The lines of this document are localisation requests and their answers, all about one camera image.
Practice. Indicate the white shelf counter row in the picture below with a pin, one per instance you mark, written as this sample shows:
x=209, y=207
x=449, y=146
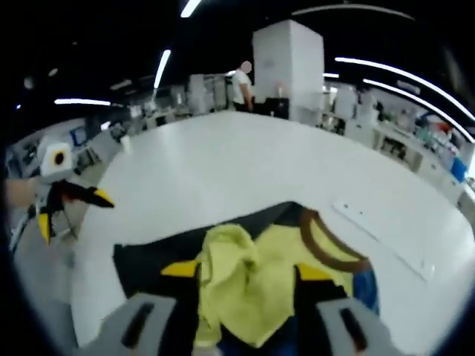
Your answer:
x=393, y=144

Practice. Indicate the white square pillar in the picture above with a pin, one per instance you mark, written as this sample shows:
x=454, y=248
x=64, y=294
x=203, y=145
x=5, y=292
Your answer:
x=289, y=66

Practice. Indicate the black box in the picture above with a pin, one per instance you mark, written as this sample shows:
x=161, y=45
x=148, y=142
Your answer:
x=277, y=107

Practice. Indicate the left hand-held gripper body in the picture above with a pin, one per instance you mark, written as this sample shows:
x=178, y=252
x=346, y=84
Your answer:
x=52, y=163

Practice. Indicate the long curved ceiling light strip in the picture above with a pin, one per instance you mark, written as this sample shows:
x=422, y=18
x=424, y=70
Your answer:
x=393, y=91
x=393, y=71

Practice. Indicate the yellow and blue garment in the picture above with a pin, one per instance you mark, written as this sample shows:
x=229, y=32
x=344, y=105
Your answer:
x=237, y=282

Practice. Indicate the blue crate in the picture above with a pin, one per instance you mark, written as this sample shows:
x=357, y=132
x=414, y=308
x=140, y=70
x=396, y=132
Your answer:
x=458, y=170

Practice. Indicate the white flat strip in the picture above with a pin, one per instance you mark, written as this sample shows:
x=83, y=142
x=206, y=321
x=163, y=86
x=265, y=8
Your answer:
x=382, y=237

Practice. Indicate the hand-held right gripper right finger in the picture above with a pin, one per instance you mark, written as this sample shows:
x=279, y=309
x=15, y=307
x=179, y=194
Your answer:
x=326, y=322

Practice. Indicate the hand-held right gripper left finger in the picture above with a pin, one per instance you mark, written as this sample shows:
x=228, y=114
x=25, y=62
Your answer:
x=156, y=322

